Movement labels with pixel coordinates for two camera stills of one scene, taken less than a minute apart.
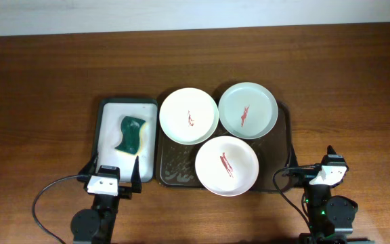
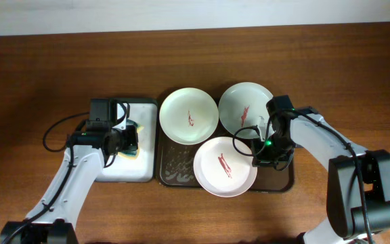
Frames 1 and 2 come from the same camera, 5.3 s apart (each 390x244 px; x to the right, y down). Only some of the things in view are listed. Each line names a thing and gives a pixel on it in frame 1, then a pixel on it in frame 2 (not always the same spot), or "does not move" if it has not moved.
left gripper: [126, 191] → [131, 137]
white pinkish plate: [227, 165] does not move
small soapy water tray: [126, 129] does not move
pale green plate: [248, 110] does not move
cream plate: [189, 116] does not move
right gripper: [301, 177] → [263, 159]
